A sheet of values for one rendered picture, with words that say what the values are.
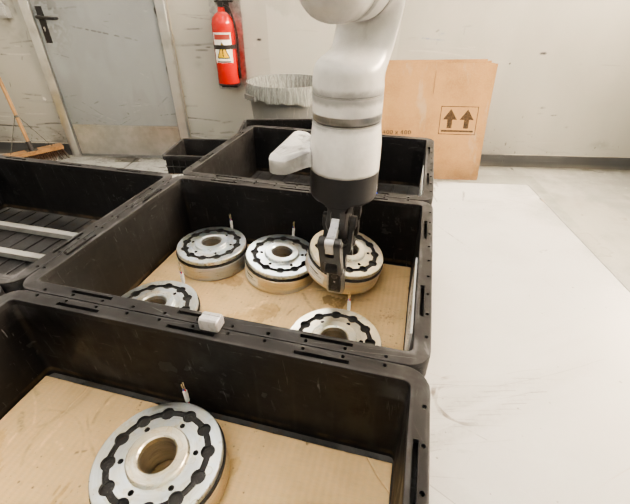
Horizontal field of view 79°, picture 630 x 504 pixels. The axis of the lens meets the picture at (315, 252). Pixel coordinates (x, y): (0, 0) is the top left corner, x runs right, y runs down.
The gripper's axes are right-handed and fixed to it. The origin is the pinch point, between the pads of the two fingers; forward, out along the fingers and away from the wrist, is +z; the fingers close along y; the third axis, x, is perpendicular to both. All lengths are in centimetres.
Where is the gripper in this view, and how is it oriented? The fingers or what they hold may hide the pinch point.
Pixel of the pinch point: (340, 269)
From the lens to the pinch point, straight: 50.2
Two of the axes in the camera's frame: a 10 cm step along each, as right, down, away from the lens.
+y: 2.8, -5.5, 7.9
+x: -9.6, -1.5, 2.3
